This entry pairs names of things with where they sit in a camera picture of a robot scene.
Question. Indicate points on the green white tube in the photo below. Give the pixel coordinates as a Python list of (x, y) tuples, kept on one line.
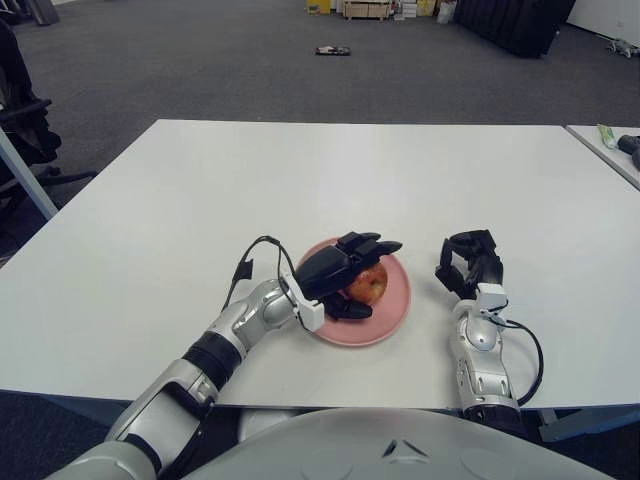
[(606, 136)]

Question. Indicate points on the black office chair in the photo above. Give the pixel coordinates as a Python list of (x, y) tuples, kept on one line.
[(20, 115)]

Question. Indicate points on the grey slanted desk leg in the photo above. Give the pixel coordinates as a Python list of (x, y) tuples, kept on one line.
[(27, 175)]

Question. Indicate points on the wooden crate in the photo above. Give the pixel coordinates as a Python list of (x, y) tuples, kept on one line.
[(366, 10)]

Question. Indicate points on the black handheld controller with antenna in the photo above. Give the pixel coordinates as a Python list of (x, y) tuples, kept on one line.
[(630, 142)]

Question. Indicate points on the yellow box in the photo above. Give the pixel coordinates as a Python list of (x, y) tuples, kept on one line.
[(318, 6)]

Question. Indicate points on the blue grey table foot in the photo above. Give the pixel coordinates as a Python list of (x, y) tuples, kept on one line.
[(565, 425)]

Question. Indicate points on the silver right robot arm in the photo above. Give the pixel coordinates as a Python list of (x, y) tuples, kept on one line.
[(480, 370)]

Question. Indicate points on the red yellow apple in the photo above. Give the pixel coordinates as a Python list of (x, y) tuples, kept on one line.
[(367, 287)]

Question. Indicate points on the black flat tray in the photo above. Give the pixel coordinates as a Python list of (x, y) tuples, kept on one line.
[(333, 50)]

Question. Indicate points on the stacked white boxes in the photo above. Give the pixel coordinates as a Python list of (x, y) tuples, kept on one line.
[(407, 9)]

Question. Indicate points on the pink round plate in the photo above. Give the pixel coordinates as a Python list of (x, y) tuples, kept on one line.
[(390, 320)]

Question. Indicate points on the white bag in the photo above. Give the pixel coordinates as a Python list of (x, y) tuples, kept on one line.
[(446, 12)]

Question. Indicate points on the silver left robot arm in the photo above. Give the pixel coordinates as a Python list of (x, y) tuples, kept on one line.
[(175, 395)]

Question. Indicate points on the grey bin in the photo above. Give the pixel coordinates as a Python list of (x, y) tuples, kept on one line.
[(46, 11)]

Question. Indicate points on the black cabinet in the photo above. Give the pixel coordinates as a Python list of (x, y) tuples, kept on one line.
[(515, 25)]

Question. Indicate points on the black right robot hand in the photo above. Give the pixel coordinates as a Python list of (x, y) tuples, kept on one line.
[(487, 267)]

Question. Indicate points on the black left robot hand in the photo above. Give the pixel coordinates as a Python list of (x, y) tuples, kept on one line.
[(325, 270)]

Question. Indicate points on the grey robot torso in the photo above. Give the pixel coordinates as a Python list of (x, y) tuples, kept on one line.
[(400, 450)]

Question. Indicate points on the white side table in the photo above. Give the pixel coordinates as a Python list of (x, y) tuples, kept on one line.
[(605, 157)]

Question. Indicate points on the grey robot dog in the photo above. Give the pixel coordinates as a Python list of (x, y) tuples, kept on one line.
[(624, 47)]

